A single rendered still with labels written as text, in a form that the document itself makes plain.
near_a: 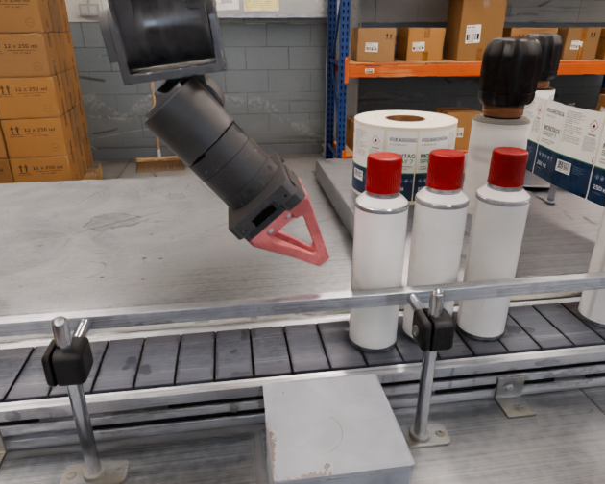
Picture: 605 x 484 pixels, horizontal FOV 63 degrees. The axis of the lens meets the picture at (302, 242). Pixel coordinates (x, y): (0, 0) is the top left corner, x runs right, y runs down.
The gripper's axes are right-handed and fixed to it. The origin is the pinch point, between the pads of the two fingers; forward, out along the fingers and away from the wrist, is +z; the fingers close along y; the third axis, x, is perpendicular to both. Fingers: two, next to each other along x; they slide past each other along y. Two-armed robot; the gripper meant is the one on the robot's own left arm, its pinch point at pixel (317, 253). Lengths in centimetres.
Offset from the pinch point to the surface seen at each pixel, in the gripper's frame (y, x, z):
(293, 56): 439, -36, 38
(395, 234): -1.9, -6.9, 2.9
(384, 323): -1.9, -0.2, 10.1
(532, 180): 50, -36, 43
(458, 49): 360, -136, 113
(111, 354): 1.7, 23.5, -5.4
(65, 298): 23.7, 35.6, -9.3
